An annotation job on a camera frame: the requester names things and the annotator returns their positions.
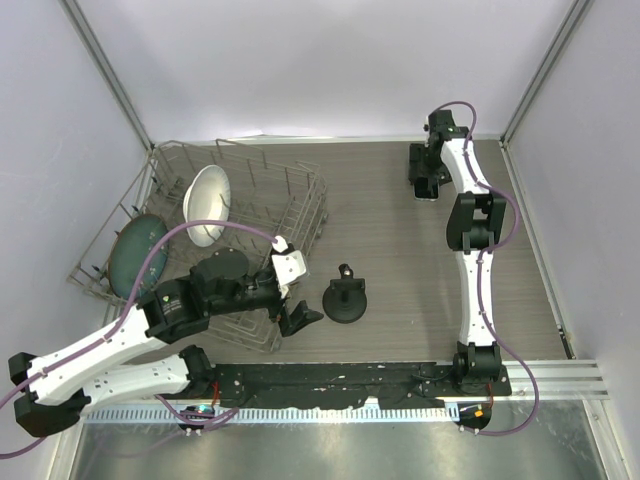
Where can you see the white plate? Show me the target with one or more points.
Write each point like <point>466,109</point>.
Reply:
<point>208,197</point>

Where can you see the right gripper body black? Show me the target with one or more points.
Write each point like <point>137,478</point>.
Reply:
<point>437,170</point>

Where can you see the white slotted cable duct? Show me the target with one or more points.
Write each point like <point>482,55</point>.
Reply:
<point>369,413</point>

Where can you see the teal plate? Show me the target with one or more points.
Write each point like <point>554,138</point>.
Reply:
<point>134,242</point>

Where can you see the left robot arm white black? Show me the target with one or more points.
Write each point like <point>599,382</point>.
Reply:
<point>59,388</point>

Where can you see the black smartphone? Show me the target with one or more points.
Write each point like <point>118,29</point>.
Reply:
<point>426,189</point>

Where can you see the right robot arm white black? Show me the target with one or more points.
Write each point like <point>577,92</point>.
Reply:
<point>473,230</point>

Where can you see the black phone stand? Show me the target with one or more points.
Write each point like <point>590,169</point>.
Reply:
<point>344,300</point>

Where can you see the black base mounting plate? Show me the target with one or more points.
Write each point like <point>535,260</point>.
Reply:
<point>338,386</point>

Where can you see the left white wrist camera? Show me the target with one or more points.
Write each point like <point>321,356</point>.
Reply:
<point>289,264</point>

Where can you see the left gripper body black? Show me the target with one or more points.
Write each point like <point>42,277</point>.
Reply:
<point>261,294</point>

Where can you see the grey wire dish rack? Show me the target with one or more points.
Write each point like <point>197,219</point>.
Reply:
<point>268,198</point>

